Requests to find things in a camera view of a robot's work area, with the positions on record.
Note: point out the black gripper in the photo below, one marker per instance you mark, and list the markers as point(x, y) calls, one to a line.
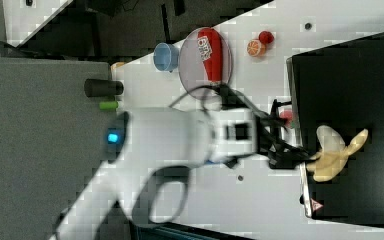
point(280, 154)

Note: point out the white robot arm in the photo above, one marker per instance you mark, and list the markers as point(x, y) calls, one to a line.
point(152, 147)

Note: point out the black toaster oven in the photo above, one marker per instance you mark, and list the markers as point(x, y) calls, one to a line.
point(342, 86)

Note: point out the red toy strawberry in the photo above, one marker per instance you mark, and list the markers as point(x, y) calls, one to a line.
point(287, 115)

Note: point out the orange slice toy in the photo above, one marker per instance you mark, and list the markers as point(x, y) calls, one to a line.
point(255, 48)

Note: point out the red toy fruit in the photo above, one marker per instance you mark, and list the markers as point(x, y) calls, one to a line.
point(266, 37)

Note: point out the grey round plate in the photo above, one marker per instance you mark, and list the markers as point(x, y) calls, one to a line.
point(191, 69)

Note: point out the red ketchup bottle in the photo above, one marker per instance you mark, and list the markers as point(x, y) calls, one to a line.
point(210, 48)

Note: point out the blue cup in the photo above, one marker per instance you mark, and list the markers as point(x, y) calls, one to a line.
point(166, 57)

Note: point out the green cylinder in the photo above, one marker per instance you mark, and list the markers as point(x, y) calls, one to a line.
point(108, 105)

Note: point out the black cylinder upper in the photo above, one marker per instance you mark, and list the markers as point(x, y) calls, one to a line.
point(102, 88)

